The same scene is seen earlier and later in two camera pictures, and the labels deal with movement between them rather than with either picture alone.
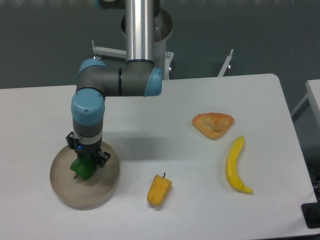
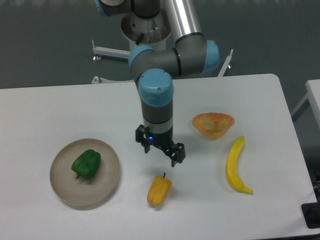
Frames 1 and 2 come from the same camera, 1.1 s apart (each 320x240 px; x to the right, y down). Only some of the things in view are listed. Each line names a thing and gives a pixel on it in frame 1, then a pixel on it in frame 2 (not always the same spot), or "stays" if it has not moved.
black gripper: [90, 150] to [163, 140]
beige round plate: [79, 193] stays
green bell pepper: [86, 167] stays
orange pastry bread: [213, 125] stays
